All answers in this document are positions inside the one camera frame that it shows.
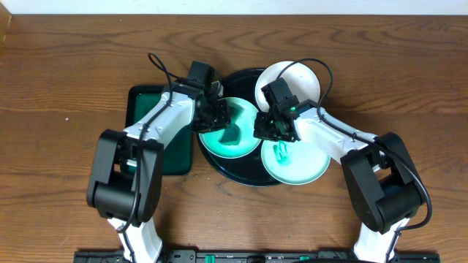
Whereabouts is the round black tray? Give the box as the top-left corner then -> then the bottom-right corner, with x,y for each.
198,68 -> 282,187

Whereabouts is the white plate with green stain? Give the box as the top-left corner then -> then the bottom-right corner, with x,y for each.
254,61 -> 320,112

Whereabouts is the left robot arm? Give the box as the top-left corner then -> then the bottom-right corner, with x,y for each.
86,61 -> 230,262

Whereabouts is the mint green plate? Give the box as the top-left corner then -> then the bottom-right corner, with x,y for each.
260,140 -> 331,185
199,97 -> 261,159

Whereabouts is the black rectangular water tray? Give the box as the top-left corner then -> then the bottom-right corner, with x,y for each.
125,85 -> 192,176

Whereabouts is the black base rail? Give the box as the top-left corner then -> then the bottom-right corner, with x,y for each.
72,248 -> 441,263

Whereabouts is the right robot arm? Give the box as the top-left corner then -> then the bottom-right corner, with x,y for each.
254,77 -> 433,262

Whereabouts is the yellow green sponge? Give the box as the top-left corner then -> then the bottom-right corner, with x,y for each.
219,123 -> 241,146

